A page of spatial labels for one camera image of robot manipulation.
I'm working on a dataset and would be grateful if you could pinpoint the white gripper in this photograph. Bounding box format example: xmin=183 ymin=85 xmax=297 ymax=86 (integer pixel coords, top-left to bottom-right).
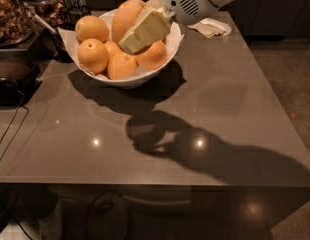
xmin=119 ymin=0 xmax=218 ymax=54

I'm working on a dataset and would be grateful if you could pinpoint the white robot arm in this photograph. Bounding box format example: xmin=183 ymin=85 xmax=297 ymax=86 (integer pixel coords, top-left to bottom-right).
xmin=119 ymin=0 xmax=235 ymax=54

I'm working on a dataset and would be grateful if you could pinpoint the white bowl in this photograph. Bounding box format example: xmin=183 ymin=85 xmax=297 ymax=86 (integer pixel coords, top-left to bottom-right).
xmin=66 ymin=7 xmax=182 ymax=90

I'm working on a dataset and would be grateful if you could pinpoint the small hidden middle orange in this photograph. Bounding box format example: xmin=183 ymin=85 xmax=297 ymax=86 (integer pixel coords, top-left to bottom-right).
xmin=104 ymin=41 xmax=122 ymax=58

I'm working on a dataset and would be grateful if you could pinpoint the crumpled paper napkin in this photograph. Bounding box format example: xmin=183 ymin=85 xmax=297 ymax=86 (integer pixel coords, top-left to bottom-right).
xmin=189 ymin=18 xmax=232 ymax=38

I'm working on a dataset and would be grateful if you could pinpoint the glass jar of nuts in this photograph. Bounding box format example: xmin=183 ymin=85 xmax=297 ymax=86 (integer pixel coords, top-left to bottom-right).
xmin=0 ymin=0 xmax=33 ymax=48

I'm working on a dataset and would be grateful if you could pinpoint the black appliance box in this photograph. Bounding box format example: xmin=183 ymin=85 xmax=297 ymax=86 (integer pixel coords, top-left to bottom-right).
xmin=0 ymin=52 xmax=41 ymax=107

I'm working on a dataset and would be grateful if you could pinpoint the white handled utensil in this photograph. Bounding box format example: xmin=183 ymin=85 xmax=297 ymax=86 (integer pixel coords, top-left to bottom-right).
xmin=17 ymin=0 xmax=57 ymax=35

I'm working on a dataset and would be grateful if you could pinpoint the black power cable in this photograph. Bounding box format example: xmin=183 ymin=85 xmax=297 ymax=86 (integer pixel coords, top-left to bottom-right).
xmin=0 ymin=88 xmax=31 ymax=240

